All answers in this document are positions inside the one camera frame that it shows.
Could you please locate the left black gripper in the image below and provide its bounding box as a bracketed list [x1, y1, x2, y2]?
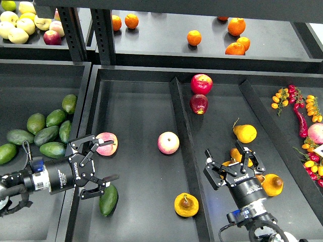
[42, 134, 120, 200]

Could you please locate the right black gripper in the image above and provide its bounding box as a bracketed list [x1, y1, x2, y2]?
[203, 140, 267, 208]

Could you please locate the dark green avocado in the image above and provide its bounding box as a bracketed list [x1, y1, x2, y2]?
[99, 184, 118, 216]

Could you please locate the yellow pear stem up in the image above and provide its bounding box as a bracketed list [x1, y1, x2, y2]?
[174, 193, 199, 217]

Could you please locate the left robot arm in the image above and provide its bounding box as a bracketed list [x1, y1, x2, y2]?
[1, 135, 119, 216]

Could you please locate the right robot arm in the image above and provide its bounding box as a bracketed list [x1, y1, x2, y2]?
[203, 141, 296, 241]

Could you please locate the yellow pear left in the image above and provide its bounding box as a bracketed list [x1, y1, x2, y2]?
[220, 160, 233, 179]

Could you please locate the yellow pear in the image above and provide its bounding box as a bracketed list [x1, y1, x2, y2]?
[220, 160, 233, 179]
[262, 173, 284, 197]
[230, 148, 242, 163]
[255, 174, 265, 185]
[232, 118, 257, 144]

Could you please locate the yellow pear middle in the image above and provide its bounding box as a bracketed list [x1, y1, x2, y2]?
[230, 148, 242, 163]

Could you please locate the yellow pear upper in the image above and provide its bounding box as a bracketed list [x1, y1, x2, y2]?
[232, 118, 257, 144]

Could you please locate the yellow pear lower centre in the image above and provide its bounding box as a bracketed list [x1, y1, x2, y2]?
[255, 174, 265, 185]

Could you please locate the green avocado lower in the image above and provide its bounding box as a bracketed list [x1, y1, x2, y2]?
[39, 142, 66, 158]

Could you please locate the yellow pear lower right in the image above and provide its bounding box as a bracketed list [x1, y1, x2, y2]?
[262, 173, 284, 197]

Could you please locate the dark avocado centre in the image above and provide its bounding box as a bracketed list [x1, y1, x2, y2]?
[34, 126, 59, 147]

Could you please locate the green avocado upper middle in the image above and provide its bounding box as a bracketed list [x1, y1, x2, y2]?
[46, 109, 67, 127]

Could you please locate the green avocado top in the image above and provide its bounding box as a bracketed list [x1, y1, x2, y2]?
[62, 94, 77, 114]

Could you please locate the light green avocado round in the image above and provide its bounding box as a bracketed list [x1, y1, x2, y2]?
[27, 113, 45, 135]

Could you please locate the dark avocado left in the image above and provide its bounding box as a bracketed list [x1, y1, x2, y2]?
[6, 129, 34, 145]

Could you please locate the light green avocado far left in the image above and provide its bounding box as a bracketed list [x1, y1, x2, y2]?
[0, 143, 17, 165]

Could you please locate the pink apple left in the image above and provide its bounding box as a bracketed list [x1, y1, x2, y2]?
[96, 132, 118, 156]

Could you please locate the pink apple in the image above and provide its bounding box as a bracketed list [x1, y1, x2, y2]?
[157, 132, 180, 155]
[96, 132, 118, 156]

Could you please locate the pink apple centre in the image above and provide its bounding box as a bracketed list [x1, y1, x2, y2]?
[157, 132, 180, 155]

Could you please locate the dark red apple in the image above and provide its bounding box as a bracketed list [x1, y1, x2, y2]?
[189, 94, 208, 115]

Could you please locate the black tray divider left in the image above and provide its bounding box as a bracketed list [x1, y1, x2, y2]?
[169, 77, 214, 241]

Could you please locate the black centre tray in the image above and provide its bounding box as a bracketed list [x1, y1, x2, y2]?
[64, 66, 322, 241]

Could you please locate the orange cherry tomato vine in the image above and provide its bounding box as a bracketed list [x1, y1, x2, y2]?
[271, 88, 289, 116]

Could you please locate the red chili pepper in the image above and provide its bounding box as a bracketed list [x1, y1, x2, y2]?
[293, 103, 308, 138]

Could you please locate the mixed cherry tomatoes lower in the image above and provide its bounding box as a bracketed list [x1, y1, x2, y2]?
[293, 137, 322, 188]

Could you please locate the bright red apple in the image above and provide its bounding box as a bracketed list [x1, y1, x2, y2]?
[190, 74, 213, 95]

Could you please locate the white label card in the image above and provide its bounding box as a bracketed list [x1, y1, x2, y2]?
[314, 145, 323, 157]

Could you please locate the pink apple right edge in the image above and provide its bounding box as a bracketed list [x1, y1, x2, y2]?
[308, 123, 323, 144]

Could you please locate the red cherry tomato cluster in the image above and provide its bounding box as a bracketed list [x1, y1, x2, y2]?
[288, 85, 305, 109]

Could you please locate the orange front right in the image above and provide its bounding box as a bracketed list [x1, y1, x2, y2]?
[225, 42, 245, 55]

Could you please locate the orange small right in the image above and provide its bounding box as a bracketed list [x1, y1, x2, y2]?
[236, 36, 251, 51]

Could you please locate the black upper left tray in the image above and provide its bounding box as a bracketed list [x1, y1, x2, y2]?
[0, 5, 93, 62]

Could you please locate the green avocado by wall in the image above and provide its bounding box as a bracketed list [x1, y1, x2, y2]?
[59, 120, 72, 144]

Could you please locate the orange tomato string right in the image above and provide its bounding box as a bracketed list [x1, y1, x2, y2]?
[305, 94, 323, 123]

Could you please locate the black shelf post right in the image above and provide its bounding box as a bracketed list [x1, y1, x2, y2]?
[90, 9, 117, 66]

